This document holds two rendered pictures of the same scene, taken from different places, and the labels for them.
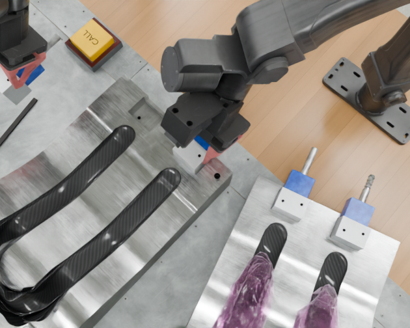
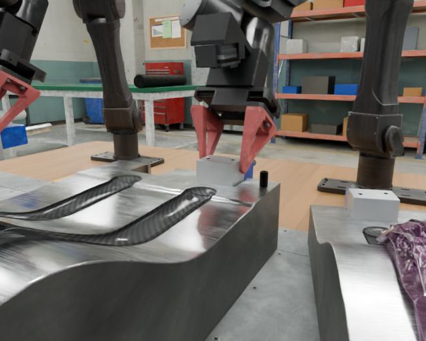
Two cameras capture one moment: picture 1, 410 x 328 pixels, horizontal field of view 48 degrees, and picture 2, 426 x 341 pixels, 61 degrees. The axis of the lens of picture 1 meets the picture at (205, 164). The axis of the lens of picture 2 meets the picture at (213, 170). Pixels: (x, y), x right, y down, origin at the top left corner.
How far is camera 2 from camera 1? 0.65 m
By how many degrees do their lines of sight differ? 61
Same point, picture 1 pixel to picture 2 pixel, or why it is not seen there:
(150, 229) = (188, 227)
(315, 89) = (316, 194)
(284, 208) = (369, 197)
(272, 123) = (292, 212)
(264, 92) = not seen: hidden behind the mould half
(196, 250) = (272, 313)
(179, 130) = (216, 25)
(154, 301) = not seen: outside the picture
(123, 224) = (138, 235)
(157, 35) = not seen: hidden behind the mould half
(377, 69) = (364, 113)
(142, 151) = (154, 183)
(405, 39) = (372, 57)
